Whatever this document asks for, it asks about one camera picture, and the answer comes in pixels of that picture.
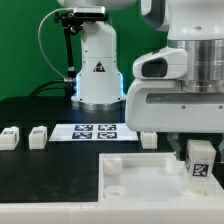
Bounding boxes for black cables at base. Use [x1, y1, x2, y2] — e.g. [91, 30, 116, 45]
[31, 79, 68, 98]

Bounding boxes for grey camera cable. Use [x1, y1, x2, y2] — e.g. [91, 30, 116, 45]
[37, 7, 74, 80]

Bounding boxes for black camera stand pole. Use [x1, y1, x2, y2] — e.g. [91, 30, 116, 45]
[63, 21, 78, 98]

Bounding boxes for white L-shaped fence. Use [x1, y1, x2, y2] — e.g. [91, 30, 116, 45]
[0, 180, 224, 224]

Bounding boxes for white square table top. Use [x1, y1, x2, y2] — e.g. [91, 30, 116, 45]
[98, 153, 217, 200]

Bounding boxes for black camera on stand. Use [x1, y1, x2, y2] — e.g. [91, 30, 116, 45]
[54, 6, 108, 22]

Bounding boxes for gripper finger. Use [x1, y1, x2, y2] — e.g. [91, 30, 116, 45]
[218, 133, 224, 162]
[167, 133, 186, 161]

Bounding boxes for white sheet with tags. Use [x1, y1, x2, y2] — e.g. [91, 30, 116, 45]
[50, 123, 138, 142]

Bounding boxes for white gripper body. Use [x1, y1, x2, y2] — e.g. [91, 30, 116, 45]
[125, 79, 224, 133]

